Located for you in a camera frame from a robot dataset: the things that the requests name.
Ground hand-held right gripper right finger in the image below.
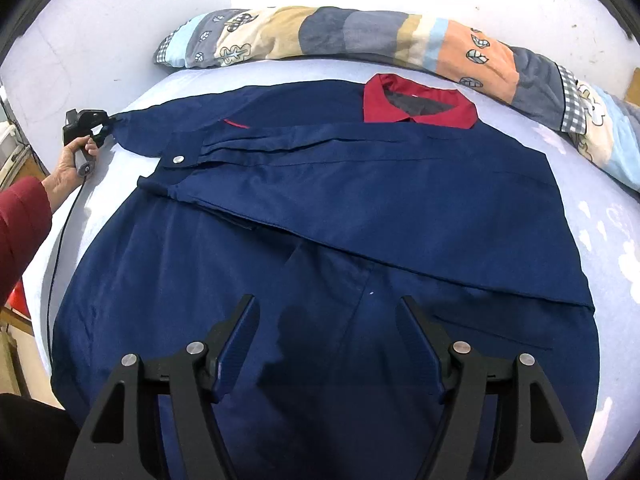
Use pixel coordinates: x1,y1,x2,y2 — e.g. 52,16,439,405
395,296,587,480

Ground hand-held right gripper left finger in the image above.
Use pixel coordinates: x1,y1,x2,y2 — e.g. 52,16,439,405
64,294,261,480

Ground navy jacket with red collar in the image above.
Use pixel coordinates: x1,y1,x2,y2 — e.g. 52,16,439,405
50,72,601,480

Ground person's left forearm red sleeve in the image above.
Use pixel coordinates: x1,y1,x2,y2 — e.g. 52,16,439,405
0,177,54,307

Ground person's left hand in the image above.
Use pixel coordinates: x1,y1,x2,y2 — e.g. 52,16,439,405
42,136,101,207

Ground wooden furniture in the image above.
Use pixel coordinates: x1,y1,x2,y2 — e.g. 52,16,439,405
0,102,39,192

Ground red object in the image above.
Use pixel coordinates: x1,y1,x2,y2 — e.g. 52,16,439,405
6,280,27,312

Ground person's dark trousers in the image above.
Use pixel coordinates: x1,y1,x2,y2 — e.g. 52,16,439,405
0,392,82,480

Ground patchwork long pillow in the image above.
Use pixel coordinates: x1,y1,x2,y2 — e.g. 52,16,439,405
152,6,640,193

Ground black cable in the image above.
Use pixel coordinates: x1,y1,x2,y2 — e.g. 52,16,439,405
47,180,87,367

